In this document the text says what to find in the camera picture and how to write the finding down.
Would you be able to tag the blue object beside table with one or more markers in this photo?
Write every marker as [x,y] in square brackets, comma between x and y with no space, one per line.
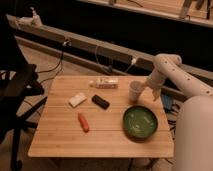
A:
[167,101]

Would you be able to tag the orange carrot toy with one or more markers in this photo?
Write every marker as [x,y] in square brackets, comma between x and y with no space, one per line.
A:
[83,122]

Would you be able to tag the white box with label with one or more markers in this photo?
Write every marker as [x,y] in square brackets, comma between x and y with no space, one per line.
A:
[104,83]

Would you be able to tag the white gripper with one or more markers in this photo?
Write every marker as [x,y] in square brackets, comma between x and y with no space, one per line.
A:
[154,81]

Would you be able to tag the white ceramic cup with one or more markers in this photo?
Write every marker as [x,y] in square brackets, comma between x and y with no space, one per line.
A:
[135,90]

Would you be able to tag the black office chair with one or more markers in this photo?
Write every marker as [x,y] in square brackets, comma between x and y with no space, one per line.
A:
[18,79]

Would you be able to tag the green ceramic bowl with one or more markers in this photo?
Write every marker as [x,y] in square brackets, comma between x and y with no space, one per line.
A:
[139,122]

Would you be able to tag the long wooden rail beam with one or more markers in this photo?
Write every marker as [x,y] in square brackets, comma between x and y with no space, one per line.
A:
[83,43]

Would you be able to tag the white rectangular sponge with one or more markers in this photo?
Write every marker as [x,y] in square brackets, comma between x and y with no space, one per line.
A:
[77,99]

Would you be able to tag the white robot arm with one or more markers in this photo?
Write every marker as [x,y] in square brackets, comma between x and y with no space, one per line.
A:
[193,146]

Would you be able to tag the black rectangular block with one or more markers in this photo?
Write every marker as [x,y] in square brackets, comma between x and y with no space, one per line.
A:
[100,102]

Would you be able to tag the white clamp device on rail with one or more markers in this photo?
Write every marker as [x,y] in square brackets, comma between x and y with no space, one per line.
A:
[34,20]

